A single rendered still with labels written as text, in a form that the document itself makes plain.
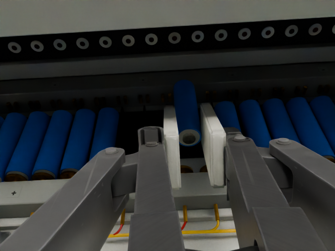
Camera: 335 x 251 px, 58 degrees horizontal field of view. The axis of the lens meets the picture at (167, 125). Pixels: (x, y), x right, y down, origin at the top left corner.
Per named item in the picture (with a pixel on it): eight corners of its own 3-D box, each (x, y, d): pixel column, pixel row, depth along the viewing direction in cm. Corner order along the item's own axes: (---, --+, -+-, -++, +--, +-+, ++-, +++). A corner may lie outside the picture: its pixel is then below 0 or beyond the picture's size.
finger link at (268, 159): (231, 159, 13) (301, 157, 13) (216, 126, 18) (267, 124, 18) (231, 190, 13) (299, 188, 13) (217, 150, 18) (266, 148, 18)
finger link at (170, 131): (181, 190, 15) (166, 191, 15) (176, 144, 22) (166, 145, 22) (178, 134, 14) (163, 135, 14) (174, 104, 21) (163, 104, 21)
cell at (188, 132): (188, 100, 27) (194, 152, 22) (169, 92, 26) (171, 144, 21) (198, 84, 26) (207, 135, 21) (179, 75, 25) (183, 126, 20)
